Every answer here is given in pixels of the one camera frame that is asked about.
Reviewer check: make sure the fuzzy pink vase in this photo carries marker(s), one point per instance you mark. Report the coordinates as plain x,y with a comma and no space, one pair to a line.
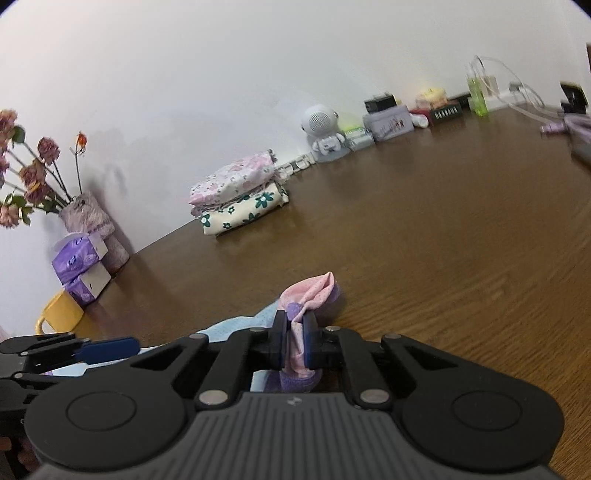
85,214

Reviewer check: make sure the white astronaut speaker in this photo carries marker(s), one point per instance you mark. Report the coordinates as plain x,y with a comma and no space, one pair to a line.
318,122

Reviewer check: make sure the white charger plug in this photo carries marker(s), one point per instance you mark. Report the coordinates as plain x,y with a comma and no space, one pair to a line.
490,84

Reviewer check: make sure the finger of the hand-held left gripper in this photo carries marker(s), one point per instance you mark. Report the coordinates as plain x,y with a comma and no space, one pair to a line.
111,348
27,378

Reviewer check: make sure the black power adapter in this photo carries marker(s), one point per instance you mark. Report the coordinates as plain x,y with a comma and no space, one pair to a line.
381,102

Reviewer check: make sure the purple tissue pack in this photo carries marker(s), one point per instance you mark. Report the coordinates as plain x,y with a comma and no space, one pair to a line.
76,258
85,286

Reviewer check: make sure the person's left hand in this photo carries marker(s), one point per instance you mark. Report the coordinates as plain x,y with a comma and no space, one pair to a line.
25,457

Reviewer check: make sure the pink blue purple-trimmed vest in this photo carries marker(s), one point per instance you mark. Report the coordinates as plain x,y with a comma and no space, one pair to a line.
316,290

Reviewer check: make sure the grey tin box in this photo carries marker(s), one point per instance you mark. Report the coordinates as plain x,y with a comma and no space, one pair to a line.
388,124

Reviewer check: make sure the black device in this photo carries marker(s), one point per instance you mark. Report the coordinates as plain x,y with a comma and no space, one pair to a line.
575,97

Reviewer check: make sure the green spray bottle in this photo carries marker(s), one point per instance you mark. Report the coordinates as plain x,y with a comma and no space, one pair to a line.
478,92

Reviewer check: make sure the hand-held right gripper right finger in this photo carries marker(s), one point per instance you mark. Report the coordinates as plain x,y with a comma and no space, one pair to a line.
308,341

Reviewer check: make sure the white tube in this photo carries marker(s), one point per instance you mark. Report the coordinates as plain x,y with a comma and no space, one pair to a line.
420,120

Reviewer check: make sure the dried rose bouquet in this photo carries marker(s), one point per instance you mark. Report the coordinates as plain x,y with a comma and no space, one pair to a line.
37,175

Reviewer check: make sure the cream green-flowered folded cloth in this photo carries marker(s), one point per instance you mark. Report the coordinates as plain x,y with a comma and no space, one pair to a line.
244,210

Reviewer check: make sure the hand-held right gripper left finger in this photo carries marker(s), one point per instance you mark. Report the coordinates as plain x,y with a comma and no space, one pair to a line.
280,339

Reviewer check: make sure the black labelled box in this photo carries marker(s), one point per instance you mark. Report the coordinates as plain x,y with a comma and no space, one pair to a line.
447,114

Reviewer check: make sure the pink floral folded cloth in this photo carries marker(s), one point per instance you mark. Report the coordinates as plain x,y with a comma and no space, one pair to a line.
235,180

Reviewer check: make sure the white power strip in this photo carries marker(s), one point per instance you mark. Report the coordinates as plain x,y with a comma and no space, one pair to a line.
508,99

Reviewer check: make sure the yellow mug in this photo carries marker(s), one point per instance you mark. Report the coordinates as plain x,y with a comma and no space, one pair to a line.
62,314

